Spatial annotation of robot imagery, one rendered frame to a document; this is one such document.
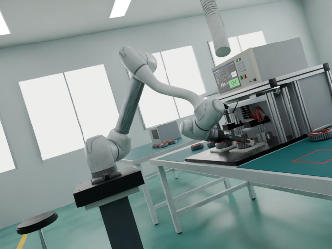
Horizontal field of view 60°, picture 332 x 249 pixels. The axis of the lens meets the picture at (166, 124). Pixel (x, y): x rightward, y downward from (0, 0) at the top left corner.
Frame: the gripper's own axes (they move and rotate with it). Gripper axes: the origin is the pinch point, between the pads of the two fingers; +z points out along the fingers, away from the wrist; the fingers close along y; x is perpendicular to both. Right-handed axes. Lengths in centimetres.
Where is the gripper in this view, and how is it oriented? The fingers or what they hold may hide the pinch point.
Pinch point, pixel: (245, 143)
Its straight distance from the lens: 173.4
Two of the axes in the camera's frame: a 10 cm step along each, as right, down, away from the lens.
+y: 3.4, -0.9, -9.4
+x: 1.9, -9.7, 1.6
